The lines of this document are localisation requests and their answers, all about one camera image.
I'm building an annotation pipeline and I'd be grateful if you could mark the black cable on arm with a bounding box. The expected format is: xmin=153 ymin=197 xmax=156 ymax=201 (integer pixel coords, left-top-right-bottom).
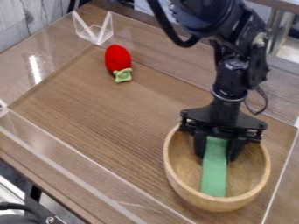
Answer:
xmin=144 ymin=0 xmax=201 ymax=48

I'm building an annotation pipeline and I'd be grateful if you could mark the clear acrylic tray wall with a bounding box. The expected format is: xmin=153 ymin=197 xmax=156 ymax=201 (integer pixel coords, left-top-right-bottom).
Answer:
xmin=0 ymin=101 xmax=194 ymax=224

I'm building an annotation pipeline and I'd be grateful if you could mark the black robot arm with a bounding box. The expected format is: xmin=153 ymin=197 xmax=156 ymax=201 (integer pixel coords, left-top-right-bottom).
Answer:
xmin=170 ymin=0 xmax=268 ymax=161

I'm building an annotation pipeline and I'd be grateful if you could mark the metal table leg background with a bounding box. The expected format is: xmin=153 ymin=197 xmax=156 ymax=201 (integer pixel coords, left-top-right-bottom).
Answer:
xmin=267 ymin=8 xmax=295 ymax=54

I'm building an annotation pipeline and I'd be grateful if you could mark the green stick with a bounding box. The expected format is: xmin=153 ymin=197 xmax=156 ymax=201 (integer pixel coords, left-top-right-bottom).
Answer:
xmin=200 ymin=136 xmax=226 ymax=197

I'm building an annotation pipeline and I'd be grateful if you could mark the red plush strawberry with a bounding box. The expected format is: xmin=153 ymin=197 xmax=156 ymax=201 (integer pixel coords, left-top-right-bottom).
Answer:
xmin=105 ymin=45 xmax=132 ymax=83

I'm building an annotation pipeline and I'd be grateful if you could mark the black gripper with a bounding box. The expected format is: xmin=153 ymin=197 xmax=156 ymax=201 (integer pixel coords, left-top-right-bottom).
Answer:
xmin=178 ymin=99 xmax=267 ymax=162

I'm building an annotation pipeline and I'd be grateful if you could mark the clear acrylic corner bracket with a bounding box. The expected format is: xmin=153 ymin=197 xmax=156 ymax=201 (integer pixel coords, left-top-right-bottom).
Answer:
xmin=70 ymin=11 xmax=113 ymax=46

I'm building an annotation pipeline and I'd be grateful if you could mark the brown wooden bowl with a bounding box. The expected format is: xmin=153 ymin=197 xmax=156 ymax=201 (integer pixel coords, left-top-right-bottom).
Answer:
xmin=162 ymin=128 xmax=271 ymax=212

